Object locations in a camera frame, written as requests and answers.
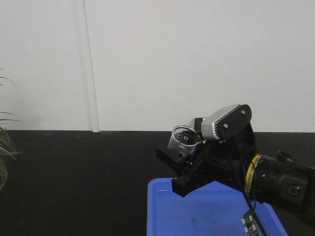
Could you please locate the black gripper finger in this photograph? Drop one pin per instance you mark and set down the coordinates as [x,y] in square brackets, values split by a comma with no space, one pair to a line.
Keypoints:
[174,160]
[195,177]

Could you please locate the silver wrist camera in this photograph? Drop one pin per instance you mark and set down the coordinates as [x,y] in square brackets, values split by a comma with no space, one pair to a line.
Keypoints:
[226,122]

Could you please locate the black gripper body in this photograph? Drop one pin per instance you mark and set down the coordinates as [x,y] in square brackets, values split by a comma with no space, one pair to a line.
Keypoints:
[228,159]

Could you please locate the clear glass beaker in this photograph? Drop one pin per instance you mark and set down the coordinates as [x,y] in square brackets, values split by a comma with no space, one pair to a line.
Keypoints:
[184,140]

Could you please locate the green circuit board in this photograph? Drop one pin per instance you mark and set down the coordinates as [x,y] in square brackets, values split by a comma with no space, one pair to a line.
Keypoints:
[249,223]

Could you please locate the blue plastic tray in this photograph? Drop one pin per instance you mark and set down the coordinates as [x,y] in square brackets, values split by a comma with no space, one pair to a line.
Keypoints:
[212,210]

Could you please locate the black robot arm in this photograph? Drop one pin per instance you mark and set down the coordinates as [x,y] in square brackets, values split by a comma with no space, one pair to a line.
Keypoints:
[281,183]

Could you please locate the green spider plant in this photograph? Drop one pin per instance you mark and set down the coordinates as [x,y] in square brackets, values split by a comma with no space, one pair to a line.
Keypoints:
[7,148]

